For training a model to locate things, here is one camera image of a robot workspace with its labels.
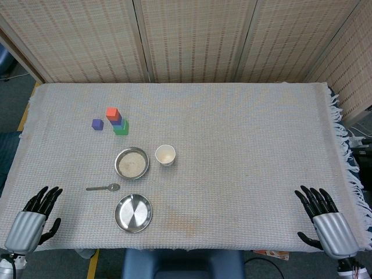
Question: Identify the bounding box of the white woven tablecloth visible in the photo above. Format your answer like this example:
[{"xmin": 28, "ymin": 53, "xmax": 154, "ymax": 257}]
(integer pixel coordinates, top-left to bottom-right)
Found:
[{"xmin": 0, "ymin": 82, "xmax": 372, "ymax": 252}]

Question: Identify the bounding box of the orange foam cube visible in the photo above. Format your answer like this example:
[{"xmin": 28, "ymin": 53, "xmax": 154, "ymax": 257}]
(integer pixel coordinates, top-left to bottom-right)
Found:
[{"xmin": 105, "ymin": 107, "xmax": 120, "ymax": 122}]

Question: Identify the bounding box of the steel bowl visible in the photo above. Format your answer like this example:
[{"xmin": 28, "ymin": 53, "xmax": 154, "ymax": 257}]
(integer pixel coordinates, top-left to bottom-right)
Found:
[{"xmin": 114, "ymin": 146, "xmax": 150, "ymax": 180}]

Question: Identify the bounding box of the steel plate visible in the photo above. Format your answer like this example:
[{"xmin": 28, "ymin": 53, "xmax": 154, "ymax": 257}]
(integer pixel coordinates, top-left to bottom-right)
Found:
[{"xmin": 114, "ymin": 194, "xmax": 153, "ymax": 234}]

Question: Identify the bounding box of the green foam cube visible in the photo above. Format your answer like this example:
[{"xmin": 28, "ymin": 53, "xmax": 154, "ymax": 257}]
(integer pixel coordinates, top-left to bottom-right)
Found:
[{"xmin": 113, "ymin": 118, "xmax": 130, "ymax": 137}]

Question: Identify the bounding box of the thin floor cable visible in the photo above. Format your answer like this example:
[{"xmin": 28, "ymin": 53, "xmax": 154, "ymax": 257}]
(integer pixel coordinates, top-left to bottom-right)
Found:
[{"xmin": 0, "ymin": 71, "xmax": 31, "ymax": 82}]

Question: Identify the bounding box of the white paper cup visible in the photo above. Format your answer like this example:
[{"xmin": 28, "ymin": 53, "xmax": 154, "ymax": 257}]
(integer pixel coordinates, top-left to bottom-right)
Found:
[{"xmin": 155, "ymin": 144, "xmax": 177, "ymax": 167}]

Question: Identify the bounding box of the blue rounded seat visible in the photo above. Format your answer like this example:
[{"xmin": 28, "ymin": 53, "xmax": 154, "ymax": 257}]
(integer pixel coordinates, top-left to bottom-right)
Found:
[{"xmin": 0, "ymin": 48, "xmax": 15, "ymax": 75}]

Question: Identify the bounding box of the black floor cable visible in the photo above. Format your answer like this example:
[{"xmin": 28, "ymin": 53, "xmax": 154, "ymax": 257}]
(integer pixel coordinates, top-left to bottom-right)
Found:
[{"xmin": 243, "ymin": 257, "xmax": 284, "ymax": 279}]

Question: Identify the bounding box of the bamboo folding screen panel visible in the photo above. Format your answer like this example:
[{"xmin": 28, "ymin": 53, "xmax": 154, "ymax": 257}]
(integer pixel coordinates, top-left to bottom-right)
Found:
[
  {"xmin": 305, "ymin": 0, "xmax": 372, "ymax": 126},
  {"xmin": 133, "ymin": 0, "xmax": 258, "ymax": 84},
  {"xmin": 0, "ymin": 0, "xmax": 146, "ymax": 84},
  {"xmin": 235, "ymin": 0, "xmax": 363, "ymax": 84}
]

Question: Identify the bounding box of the black box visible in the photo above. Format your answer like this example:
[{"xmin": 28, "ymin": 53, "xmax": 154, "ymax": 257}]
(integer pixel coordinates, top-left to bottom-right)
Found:
[{"xmin": 350, "ymin": 146, "xmax": 372, "ymax": 187}]

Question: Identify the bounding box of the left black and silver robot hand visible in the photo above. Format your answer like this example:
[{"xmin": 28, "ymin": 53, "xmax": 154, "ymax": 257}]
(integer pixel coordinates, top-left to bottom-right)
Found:
[{"xmin": 3, "ymin": 185, "xmax": 63, "ymax": 254}]

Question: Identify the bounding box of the white power strip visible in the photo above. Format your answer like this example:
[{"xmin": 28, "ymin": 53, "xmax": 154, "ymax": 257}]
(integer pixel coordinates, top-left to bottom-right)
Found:
[{"xmin": 348, "ymin": 135, "xmax": 372, "ymax": 149}]

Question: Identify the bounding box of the orange and white paper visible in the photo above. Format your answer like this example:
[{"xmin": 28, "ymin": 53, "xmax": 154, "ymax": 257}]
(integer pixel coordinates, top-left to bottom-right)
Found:
[{"xmin": 252, "ymin": 249, "xmax": 291, "ymax": 261}]

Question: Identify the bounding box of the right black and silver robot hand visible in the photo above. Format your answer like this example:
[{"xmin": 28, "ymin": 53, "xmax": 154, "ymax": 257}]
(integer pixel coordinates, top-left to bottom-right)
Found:
[{"xmin": 294, "ymin": 185, "xmax": 360, "ymax": 260}]

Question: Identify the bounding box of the metal spoon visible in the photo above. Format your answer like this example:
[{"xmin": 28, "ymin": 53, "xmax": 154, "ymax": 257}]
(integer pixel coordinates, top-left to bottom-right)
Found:
[{"xmin": 85, "ymin": 183, "xmax": 121, "ymax": 192}]

